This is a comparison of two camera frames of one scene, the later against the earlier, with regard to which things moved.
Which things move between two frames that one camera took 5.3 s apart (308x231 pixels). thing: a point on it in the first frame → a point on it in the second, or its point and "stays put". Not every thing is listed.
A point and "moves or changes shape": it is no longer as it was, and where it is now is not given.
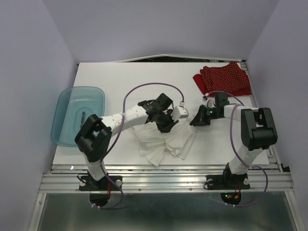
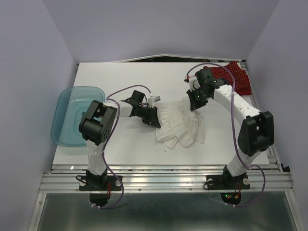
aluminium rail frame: (263, 179) stays put
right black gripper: (200, 119) → (193, 104)
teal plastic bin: (72, 106) stays put
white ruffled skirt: (153, 143) moves or changes shape
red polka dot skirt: (231, 79) stays put
